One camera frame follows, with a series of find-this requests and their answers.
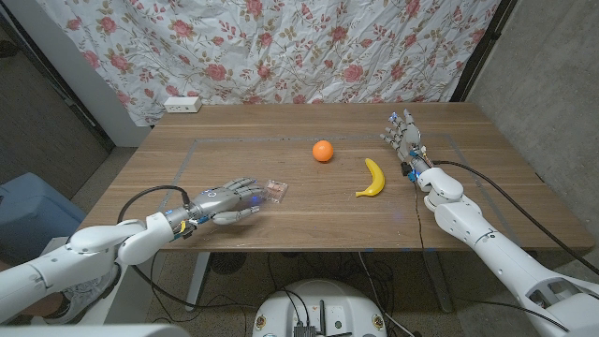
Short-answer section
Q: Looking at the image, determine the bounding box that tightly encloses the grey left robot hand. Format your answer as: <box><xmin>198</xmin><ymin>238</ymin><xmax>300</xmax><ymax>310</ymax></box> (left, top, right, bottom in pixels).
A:
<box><xmin>180</xmin><ymin>176</ymin><xmax>268</xmax><ymax>227</ymax></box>

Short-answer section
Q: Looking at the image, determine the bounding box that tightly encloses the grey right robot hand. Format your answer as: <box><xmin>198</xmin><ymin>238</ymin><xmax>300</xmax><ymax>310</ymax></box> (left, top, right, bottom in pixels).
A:
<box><xmin>379</xmin><ymin>108</ymin><xmax>434</xmax><ymax>178</ymax></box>

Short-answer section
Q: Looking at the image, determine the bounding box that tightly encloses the clear eyeshadow palette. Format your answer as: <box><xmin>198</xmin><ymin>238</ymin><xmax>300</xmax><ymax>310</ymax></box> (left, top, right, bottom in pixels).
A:
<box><xmin>264</xmin><ymin>180</ymin><xmax>289</xmax><ymax>204</ymax></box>

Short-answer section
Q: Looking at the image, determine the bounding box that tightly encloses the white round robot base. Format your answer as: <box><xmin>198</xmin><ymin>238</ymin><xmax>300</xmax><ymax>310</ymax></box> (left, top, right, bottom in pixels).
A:
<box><xmin>252</xmin><ymin>279</ymin><xmax>388</xmax><ymax>337</ymax></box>

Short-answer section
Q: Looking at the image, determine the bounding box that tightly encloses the yellow banana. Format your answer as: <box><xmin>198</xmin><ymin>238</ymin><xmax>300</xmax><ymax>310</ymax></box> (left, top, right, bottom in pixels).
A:
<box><xmin>355</xmin><ymin>157</ymin><xmax>387</xmax><ymax>198</ymax></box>

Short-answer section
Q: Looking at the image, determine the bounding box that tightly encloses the dark round floor fan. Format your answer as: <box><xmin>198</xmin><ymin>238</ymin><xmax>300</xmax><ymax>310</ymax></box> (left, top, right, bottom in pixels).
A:
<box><xmin>209</xmin><ymin>252</ymin><xmax>248</xmax><ymax>275</ymax></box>

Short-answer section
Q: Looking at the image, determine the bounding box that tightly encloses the grey table leg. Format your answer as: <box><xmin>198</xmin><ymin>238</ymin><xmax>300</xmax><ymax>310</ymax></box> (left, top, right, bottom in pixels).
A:
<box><xmin>184</xmin><ymin>252</ymin><xmax>212</xmax><ymax>314</ymax></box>
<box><xmin>423</xmin><ymin>251</ymin><xmax>455</xmax><ymax>314</ymax></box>

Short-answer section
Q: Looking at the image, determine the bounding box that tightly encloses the orange fruit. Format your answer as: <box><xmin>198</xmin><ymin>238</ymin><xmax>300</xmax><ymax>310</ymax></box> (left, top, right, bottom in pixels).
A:
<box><xmin>312</xmin><ymin>139</ymin><xmax>335</xmax><ymax>164</ymax></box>

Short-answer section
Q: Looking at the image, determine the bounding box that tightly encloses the white power strip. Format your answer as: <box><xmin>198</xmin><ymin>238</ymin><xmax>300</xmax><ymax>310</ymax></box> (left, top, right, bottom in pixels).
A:
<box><xmin>163</xmin><ymin>95</ymin><xmax>203</xmax><ymax>114</ymax></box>

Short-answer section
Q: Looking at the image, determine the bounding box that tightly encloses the black backdrop stand pole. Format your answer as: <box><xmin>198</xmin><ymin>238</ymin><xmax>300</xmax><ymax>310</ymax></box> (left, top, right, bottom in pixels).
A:
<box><xmin>449</xmin><ymin>0</ymin><xmax>519</xmax><ymax>103</ymax></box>

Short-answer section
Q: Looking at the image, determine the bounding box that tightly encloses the grey slanted board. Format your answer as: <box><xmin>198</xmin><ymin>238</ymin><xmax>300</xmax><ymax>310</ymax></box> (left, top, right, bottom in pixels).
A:
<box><xmin>103</xmin><ymin>251</ymin><xmax>168</xmax><ymax>325</ymax></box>

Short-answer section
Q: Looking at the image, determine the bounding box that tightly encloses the floral print curtain backdrop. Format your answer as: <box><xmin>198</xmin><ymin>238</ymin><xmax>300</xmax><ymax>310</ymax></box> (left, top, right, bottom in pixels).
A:
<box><xmin>37</xmin><ymin>0</ymin><xmax>502</xmax><ymax>127</ymax></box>

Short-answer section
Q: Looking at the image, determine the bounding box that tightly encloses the white floor board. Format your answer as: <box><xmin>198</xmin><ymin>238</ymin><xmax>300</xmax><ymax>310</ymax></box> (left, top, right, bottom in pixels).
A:
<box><xmin>37</xmin><ymin>236</ymin><xmax>137</xmax><ymax>325</ymax></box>

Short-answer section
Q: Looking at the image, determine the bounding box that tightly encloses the grey sneaker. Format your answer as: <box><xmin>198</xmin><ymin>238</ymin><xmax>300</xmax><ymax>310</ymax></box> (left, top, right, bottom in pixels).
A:
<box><xmin>46</xmin><ymin>269</ymin><xmax>121</xmax><ymax>325</ymax></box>

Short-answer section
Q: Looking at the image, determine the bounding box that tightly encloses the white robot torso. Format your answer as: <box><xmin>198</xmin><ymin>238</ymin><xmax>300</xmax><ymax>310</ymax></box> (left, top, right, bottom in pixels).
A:
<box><xmin>0</xmin><ymin>323</ymin><xmax>192</xmax><ymax>337</ymax></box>

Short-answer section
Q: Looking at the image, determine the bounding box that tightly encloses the blue plastic bin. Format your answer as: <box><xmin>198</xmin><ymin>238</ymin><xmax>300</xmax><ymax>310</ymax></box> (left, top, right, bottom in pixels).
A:
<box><xmin>0</xmin><ymin>171</ymin><xmax>88</xmax><ymax>263</ymax></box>

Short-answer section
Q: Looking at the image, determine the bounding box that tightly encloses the person's bare leg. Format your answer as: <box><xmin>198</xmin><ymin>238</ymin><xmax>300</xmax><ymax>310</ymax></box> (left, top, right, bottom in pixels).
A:
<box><xmin>13</xmin><ymin>292</ymin><xmax>65</xmax><ymax>322</ymax></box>

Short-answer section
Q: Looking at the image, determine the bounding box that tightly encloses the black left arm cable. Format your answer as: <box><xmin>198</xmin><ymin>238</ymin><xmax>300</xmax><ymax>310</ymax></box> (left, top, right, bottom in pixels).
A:
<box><xmin>116</xmin><ymin>184</ymin><xmax>254</xmax><ymax>310</ymax></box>

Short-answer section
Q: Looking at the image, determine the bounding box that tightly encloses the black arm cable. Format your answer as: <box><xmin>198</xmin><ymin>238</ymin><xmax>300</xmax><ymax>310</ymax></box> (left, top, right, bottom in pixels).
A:
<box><xmin>432</xmin><ymin>160</ymin><xmax>599</xmax><ymax>276</ymax></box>
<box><xmin>116</xmin><ymin>184</ymin><xmax>254</xmax><ymax>310</ymax></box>

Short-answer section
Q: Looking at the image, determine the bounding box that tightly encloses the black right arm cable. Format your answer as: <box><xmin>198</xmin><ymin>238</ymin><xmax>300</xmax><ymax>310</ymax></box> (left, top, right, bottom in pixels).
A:
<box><xmin>432</xmin><ymin>160</ymin><xmax>599</xmax><ymax>276</ymax></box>

